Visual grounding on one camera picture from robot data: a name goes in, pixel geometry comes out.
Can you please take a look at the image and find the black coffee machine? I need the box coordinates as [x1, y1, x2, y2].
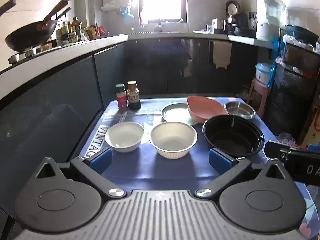
[229, 13, 249, 35]

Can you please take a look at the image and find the red and yellow box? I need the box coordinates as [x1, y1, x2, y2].
[301, 100, 320, 148]

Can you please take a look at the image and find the green rimmed plate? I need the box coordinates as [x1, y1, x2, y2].
[161, 102, 199, 126]

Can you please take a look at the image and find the gas stove burner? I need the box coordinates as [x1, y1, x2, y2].
[7, 45, 54, 64]

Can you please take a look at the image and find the stainless steel bowl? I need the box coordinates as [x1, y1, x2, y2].
[224, 101, 256, 120]

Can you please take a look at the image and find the pink plate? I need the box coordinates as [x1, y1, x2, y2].
[186, 95, 229, 124]

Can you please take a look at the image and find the red label spice jar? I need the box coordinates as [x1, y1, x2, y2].
[115, 83, 128, 111]

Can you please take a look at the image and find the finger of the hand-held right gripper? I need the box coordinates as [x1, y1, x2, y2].
[264, 140, 292, 162]

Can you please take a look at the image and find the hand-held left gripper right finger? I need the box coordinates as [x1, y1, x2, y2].
[194, 147, 287, 199]

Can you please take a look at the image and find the dark sauce bottle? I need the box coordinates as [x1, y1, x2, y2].
[127, 80, 142, 110]

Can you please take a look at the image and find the short wooden handled spatula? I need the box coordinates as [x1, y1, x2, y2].
[54, 7, 72, 21]

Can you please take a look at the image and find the blue hanging utensil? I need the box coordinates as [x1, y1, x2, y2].
[119, 6, 135, 25]

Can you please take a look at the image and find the black wok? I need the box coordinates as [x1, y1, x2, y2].
[4, 20, 58, 52]

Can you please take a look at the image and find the white bucket blue lid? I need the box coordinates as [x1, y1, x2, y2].
[255, 63, 273, 85]

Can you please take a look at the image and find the ribbed white bowl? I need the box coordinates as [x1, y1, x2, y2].
[149, 121, 198, 159]

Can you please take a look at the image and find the kitchen window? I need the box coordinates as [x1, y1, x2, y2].
[138, 0, 187, 24]

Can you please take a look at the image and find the white kitchen countertop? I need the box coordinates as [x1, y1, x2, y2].
[0, 31, 275, 100]

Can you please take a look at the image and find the dark pan handle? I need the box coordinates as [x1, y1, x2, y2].
[0, 0, 17, 16]

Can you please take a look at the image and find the black storage rack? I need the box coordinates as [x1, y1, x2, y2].
[262, 25, 320, 145]

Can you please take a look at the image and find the pink plastic stool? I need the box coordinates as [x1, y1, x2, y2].
[246, 78, 272, 118]

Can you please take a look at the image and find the black plastic bowl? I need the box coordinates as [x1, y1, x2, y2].
[202, 115, 265, 158]

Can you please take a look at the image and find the brown round appliance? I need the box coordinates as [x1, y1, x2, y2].
[226, 0, 241, 20]

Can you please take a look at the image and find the row of condiment bottles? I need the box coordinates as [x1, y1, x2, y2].
[55, 16, 107, 46]

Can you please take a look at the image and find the beige hanging cloth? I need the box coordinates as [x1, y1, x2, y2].
[212, 41, 232, 69]

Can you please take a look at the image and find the blue hanging bag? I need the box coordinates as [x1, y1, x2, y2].
[267, 39, 285, 88]

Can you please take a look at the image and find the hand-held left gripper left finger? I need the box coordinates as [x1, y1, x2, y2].
[35, 147, 127, 199]

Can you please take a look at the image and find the clear plastic bag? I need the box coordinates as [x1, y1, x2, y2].
[276, 132, 298, 147]

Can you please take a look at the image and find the white countertop appliance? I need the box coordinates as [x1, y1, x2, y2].
[255, 0, 287, 42]

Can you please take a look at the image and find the small smooth white bowl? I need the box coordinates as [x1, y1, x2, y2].
[105, 121, 145, 153]

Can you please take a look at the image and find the blue printed tablecloth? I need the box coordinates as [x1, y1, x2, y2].
[77, 97, 320, 240]

